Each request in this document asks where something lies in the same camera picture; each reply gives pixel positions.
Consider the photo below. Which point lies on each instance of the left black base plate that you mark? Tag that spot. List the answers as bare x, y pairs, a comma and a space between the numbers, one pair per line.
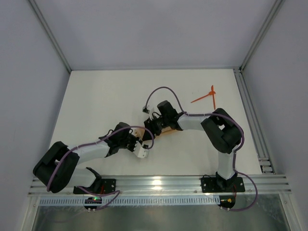
106, 186

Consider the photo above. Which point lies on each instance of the perforated cable tray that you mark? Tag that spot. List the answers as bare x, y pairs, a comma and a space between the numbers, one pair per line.
131, 200

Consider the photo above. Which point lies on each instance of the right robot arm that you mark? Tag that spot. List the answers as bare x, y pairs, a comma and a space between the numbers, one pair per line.
223, 132

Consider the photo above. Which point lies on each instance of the right side aluminium rail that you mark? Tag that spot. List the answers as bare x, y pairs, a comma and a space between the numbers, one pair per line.
261, 147

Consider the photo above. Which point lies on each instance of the frame post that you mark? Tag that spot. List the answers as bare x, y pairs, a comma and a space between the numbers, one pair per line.
268, 21
47, 30

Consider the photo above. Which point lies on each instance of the orange plastic fork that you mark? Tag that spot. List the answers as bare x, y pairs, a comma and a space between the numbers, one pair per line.
209, 94

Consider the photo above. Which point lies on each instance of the aluminium rail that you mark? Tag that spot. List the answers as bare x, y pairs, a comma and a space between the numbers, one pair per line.
261, 147
189, 185

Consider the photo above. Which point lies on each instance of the orange plastic knife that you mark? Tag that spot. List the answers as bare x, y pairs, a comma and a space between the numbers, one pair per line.
213, 97

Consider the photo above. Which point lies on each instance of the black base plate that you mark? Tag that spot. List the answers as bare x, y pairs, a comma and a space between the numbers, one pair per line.
217, 184
106, 186

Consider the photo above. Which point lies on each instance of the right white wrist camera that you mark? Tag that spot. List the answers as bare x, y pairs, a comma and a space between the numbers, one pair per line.
149, 111

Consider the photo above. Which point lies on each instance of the right frame post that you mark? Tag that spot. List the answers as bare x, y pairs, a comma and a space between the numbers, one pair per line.
268, 21

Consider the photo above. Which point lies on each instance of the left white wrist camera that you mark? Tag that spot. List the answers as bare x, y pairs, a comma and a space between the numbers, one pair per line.
139, 151

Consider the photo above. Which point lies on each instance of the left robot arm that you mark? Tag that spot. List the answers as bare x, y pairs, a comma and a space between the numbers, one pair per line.
58, 169

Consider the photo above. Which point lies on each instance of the left frame post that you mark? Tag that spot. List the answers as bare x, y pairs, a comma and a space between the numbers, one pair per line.
47, 30

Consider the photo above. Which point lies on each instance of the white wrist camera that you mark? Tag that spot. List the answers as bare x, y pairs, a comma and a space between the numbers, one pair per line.
139, 151
149, 111

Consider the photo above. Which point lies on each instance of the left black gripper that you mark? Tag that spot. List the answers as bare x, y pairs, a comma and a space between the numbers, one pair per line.
131, 144

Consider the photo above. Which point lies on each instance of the aluminium front rail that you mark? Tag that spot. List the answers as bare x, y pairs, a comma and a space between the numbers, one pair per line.
189, 185

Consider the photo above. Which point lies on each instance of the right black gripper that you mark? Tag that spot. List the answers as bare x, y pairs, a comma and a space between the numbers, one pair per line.
151, 127

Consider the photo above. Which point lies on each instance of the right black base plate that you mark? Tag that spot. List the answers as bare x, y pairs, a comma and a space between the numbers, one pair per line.
217, 184

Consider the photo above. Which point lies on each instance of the peach cloth napkin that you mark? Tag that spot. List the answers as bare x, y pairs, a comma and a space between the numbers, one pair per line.
145, 136

